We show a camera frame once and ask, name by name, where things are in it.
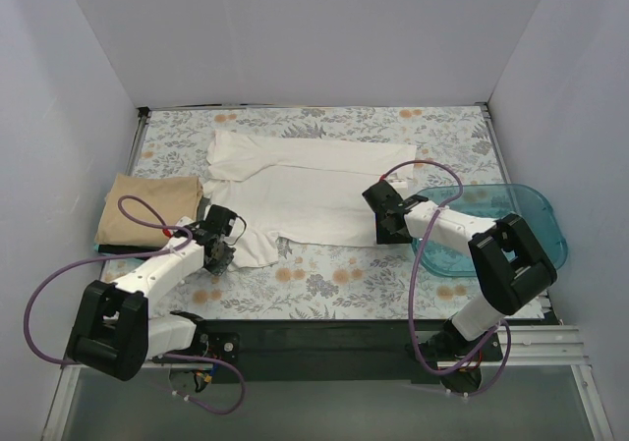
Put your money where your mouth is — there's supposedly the white t shirt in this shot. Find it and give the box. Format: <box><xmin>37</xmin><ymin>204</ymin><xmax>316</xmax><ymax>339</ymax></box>
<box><xmin>204</xmin><ymin>130</ymin><xmax>417</xmax><ymax>269</ymax></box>

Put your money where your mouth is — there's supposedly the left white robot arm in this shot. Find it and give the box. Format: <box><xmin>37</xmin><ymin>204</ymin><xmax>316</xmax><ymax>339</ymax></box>
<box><xmin>66</xmin><ymin>205</ymin><xmax>240</xmax><ymax>381</ymax></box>

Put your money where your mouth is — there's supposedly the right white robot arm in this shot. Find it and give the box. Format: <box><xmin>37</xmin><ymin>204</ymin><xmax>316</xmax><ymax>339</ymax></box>
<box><xmin>363</xmin><ymin>180</ymin><xmax>557</xmax><ymax>360</ymax></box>

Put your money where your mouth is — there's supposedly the folded beige t shirt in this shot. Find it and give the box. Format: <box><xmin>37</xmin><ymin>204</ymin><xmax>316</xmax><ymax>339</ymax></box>
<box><xmin>93</xmin><ymin>175</ymin><xmax>203</xmax><ymax>252</ymax></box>

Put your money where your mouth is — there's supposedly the floral patterned table mat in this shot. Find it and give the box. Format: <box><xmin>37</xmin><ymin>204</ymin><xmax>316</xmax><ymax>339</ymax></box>
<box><xmin>132</xmin><ymin>105</ymin><xmax>505</xmax><ymax>320</ymax></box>

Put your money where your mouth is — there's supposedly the teal transparent plastic tray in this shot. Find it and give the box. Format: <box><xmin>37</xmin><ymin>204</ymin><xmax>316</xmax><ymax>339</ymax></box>
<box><xmin>411</xmin><ymin>184</ymin><xmax>568</xmax><ymax>278</ymax></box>

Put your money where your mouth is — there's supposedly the folded teal black t shirt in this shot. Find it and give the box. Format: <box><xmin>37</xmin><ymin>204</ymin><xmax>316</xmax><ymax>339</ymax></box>
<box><xmin>94</xmin><ymin>245</ymin><xmax>159</xmax><ymax>255</ymax></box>

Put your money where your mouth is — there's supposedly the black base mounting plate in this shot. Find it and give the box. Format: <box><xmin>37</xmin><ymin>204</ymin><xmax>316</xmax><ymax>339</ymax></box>
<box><xmin>160</xmin><ymin>320</ymin><xmax>481</xmax><ymax>391</ymax></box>

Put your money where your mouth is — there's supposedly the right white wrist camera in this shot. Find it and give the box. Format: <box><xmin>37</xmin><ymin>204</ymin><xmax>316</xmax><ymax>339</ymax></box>
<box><xmin>387</xmin><ymin>179</ymin><xmax>408</xmax><ymax>193</ymax></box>

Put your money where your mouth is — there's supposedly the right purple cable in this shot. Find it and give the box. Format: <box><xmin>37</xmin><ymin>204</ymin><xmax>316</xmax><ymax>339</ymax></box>
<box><xmin>380</xmin><ymin>159</ymin><xmax>512</xmax><ymax>400</ymax></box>

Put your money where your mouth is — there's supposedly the aluminium front frame rail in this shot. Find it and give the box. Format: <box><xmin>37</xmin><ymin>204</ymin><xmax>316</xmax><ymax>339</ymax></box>
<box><xmin>43</xmin><ymin>321</ymin><xmax>613</xmax><ymax>440</ymax></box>

